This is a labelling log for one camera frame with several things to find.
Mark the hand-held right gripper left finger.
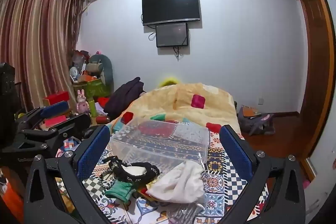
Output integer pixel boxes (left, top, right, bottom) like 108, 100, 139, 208
24, 124, 111, 224

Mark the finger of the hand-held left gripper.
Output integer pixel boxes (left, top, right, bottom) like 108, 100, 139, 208
21, 113, 92, 149
14, 101, 71, 132

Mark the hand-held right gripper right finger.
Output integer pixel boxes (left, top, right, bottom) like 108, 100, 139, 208
219, 124, 306, 224

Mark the green knitted cloth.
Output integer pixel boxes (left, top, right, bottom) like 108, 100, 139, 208
105, 179, 137, 202

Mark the white drawstring pouch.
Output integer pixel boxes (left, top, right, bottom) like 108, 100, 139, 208
145, 160, 206, 204

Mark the black lace cloth piece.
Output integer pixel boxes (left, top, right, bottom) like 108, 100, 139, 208
106, 156, 160, 184

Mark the clear plastic storage box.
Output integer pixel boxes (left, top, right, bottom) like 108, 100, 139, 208
110, 119, 210, 170

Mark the pink flat box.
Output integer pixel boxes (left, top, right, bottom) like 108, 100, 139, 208
43, 115, 68, 128

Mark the red box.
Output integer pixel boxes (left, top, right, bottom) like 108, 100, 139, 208
42, 91, 70, 106

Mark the pink rabbit toy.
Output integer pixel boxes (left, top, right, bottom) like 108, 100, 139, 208
76, 89, 91, 114

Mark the green bottle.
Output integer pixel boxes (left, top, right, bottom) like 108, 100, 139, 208
88, 98, 98, 118

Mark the patterned colourful blanket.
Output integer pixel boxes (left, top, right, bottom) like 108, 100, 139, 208
56, 119, 270, 224

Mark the green cardboard box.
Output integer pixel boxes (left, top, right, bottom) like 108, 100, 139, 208
85, 79, 111, 99

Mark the grey bag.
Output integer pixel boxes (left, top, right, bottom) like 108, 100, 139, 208
237, 105, 276, 136

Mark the small white fan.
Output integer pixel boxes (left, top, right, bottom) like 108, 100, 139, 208
69, 67, 79, 83

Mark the orange box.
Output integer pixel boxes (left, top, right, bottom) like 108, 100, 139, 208
78, 74, 98, 83

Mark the dark jacket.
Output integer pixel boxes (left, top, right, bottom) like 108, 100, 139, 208
103, 77, 146, 121

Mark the striped brown curtain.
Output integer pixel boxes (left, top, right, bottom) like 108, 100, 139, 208
0, 0, 88, 112

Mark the clear plastic bag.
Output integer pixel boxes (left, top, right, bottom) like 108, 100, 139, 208
167, 202, 204, 224

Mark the yellow patchwork quilt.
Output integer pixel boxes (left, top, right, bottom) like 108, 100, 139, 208
105, 82, 241, 141

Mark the white door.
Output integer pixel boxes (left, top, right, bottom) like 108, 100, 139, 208
302, 0, 336, 215

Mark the orange bag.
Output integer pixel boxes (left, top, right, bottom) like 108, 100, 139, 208
0, 174, 25, 222

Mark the yellow plush toy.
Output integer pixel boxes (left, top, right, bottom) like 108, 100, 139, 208
158, 76, 182, 88

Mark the dark bead string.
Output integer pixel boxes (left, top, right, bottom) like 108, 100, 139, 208
99, 170, 116, 190

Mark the wooden door frame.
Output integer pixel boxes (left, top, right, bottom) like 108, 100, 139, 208
294, 0, 336, 162

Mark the small wall monitor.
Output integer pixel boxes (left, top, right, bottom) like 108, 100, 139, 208
155, 22, 190, 48

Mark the large wall television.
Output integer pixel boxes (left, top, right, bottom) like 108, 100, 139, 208
142, 0, 201, 26

